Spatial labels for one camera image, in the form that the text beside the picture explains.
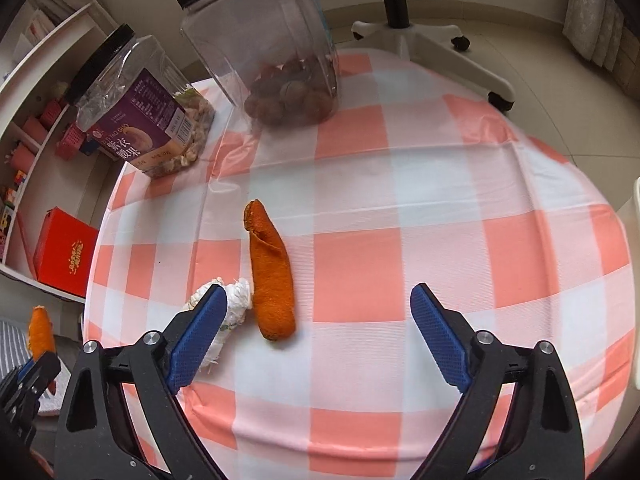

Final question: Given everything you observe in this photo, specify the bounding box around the purple label nut jar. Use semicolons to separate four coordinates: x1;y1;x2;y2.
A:
65;24;215;179

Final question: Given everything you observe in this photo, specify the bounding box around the red gift box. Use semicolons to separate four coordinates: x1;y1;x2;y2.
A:
34;207;99;297

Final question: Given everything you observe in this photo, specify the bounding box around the small orange peel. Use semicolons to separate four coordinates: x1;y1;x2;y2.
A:
27;306;56;372

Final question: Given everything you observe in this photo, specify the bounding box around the red white checkered tablecloth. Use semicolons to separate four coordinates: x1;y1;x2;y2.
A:
84;50;634;479

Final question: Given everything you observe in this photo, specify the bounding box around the white trash bin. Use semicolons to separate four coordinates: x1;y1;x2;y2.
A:
617;178;640;390

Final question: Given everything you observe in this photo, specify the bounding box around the clear jar with nuts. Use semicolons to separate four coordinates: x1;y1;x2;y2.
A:
176;0;338;128

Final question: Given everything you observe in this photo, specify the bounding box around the long orange peel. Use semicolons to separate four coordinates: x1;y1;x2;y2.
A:
243;200;296;341

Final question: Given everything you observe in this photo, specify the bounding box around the white wall bookshelf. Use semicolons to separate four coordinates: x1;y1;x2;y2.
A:
1;0;115;304

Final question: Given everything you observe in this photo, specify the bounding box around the grey mesh office chair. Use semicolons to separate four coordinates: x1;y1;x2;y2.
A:
350;0;515;113

